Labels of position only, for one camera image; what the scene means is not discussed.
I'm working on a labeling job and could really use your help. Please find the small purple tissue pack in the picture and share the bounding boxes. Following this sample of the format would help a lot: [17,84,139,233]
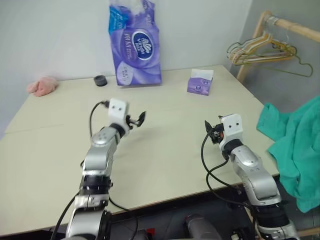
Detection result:
[186,68,215,97]

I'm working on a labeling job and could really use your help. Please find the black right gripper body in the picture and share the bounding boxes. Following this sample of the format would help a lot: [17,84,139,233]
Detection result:
[209,122,225,145]

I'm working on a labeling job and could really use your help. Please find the pink plush toy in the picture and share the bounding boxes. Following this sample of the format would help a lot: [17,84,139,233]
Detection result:
[26,76,59,98]

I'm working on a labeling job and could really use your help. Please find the large purple tissue multipack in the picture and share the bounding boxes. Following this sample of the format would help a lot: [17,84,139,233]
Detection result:
[107,0,163,89]

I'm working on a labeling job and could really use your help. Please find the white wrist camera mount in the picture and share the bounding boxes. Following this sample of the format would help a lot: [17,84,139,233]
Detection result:
[107,98,130,131]
[219,113,245,151]

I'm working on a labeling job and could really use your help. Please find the dark grey rounded shape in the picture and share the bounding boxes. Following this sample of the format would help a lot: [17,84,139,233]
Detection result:
[184,213,219,240]

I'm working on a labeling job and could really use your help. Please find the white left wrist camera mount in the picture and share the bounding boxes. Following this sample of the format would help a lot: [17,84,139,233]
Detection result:
[107,98,130,131]

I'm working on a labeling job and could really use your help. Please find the black round ring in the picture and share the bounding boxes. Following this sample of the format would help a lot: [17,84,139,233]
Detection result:
[93,74,108,88]

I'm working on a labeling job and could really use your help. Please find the olive wire clothes hanger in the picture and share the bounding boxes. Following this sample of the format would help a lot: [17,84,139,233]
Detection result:
[226,31,297,66]
[264,31,314,78]

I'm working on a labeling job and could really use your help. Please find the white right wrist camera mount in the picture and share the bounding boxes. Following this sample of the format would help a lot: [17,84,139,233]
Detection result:
[219,113,245,151]

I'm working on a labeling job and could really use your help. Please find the green shorts with orange drawstring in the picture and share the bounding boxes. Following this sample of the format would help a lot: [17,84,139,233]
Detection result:
[256,95,320,214]

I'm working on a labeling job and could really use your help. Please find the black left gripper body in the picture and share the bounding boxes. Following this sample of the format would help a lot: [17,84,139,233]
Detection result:
[125,115,135,131]

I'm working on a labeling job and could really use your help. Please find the wooden clothes rack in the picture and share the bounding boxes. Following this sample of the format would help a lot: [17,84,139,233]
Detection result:
[236,10,320,238]

